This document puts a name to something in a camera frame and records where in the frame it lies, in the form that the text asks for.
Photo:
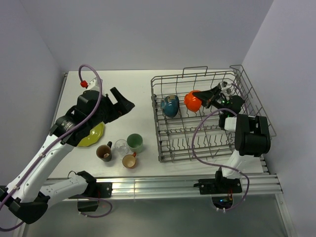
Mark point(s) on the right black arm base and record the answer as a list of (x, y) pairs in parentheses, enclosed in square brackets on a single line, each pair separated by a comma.
[(216, 187)]

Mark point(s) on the clear drinking glass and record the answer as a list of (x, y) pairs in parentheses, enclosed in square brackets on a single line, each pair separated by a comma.
[(121, 147)]

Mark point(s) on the mint green cup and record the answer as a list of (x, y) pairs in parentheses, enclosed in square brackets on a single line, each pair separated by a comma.
[(135, 143)]

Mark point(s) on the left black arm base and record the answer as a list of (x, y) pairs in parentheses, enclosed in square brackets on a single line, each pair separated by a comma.
[(97, 190)]

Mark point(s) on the small orange mug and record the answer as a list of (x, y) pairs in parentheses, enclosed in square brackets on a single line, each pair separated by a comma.
[(129, 161)]

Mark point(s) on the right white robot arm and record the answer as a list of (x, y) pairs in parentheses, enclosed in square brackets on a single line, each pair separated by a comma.
[(252, 136)]

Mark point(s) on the yellow-green dotted plate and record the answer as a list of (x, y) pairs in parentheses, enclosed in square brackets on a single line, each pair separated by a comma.
[(94, 136)]

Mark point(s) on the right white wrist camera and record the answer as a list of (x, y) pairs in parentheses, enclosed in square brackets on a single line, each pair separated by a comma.
[(225, 85)]

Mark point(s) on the aluminium mounting rail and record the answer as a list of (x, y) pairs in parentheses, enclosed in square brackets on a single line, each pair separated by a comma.
[(168, 206)]

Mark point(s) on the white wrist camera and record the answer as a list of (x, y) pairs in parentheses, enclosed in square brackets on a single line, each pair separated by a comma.
[(92, 85), (225, 85)]

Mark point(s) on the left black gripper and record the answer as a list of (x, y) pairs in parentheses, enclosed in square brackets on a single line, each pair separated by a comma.
[(119, 108)]

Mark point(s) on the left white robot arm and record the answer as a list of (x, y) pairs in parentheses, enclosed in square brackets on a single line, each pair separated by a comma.
[(26, 196)]

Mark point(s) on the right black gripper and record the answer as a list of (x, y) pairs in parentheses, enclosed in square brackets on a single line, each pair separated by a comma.
[(208, 97)]

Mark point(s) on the grey wire dish rack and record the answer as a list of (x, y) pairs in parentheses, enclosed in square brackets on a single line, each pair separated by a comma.
[(192, 135)]

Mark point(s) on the blue bowl beige inside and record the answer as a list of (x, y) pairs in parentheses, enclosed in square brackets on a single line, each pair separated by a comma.
[(170, 105)]

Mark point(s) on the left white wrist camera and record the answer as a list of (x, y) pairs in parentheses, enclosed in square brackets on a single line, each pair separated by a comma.
[(92, 85)]

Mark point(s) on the dark brown mug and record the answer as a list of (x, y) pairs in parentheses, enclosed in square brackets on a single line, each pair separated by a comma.
[(104, 152)]

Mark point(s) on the orange bowl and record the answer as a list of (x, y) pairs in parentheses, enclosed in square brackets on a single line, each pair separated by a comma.
[(191, 102)]

